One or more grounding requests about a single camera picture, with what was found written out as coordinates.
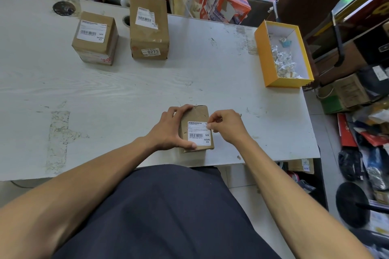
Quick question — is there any person's right hand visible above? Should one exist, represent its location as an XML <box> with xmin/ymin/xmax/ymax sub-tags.
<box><xmin>206</xmin><ymin>109</ymin><xmax>252</xmax><ymax>147</ymax></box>

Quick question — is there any person's left hand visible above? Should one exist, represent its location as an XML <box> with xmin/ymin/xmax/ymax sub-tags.
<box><xmin>145</xmin><ymin>104</ymin><xmax>197</xmax><ymax>151</ymax></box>

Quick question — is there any labelled brown cardboard box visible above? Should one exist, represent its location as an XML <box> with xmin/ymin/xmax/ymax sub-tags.
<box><xmin>288</xmin><ymin>158</ymin><xmax>314</xmax><ymax>175</ymax></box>

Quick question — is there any pile of torn label scraps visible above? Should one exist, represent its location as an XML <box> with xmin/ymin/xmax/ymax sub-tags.
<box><xmin>269</xmin><ymin>36</ymin><xmax>304</xmax><ymax>80</ymax></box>

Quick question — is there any tall cardboard box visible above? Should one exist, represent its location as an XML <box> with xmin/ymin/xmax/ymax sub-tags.
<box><xmin>129</xmin><ymin>0</ymin><xmax>169</xmax><ymax>61</ymax></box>

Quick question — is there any small cube brown parcel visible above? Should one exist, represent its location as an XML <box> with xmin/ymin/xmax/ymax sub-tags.
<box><xmin>71</xmin><ymin>11</ymin><xmax>119</xmax><ymax>66</ymax></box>

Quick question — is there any person's left forearm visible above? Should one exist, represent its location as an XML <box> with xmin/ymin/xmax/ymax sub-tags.
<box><xmin>0</xmin><ymin>137</ymin><xmax>158</xmax><ymax>259</ymax></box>

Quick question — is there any person's right forearm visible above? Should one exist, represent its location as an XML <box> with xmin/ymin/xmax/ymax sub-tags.
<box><xmin>235</xmin><ymin>136</ymin><xmax>374</xmax><ymax>259</ymax></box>

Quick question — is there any yellow tray with label scraps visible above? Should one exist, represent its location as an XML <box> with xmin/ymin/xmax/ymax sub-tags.
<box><xmin>254</xmin><ymin>20</ymin><xmax>314</xmax><ymax>89</ymax></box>

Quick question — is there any dark navy shirt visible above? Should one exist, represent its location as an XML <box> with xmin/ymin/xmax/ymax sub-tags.
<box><xmin>51</xmin><ymin>164</ymin><xmax>282</xmax><ymax>259</ymax></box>

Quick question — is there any black plastic crate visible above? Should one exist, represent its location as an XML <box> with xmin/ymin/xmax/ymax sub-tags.
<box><xmin>285</xmin><ymin>158</ymin><xmax>329</xmax><ymax>211</ymax></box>

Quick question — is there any red folder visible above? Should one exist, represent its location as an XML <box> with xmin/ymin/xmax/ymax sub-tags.
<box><xmin>337</xmin><ymin>113</ymin><xmax>359</xmax><ymax>148</ymax></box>

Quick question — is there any beige plastic packet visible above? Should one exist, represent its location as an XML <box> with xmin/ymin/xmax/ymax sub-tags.
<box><xmin>167</xmin><ymin>0</ymin><xmax>201</xmax><ymax>19</ymax></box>

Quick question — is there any black round stool base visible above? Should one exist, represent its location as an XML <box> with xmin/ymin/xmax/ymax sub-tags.
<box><xmin>336</xmin><ymin>182</ymin><xmax>371</xmax><ymax>228</ymax></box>

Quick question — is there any black round grommet cover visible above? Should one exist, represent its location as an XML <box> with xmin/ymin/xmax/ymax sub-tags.
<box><xmin>52</xmin><ymin>0</ymin><xmax>77</xmax><ymax>17</ymax></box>

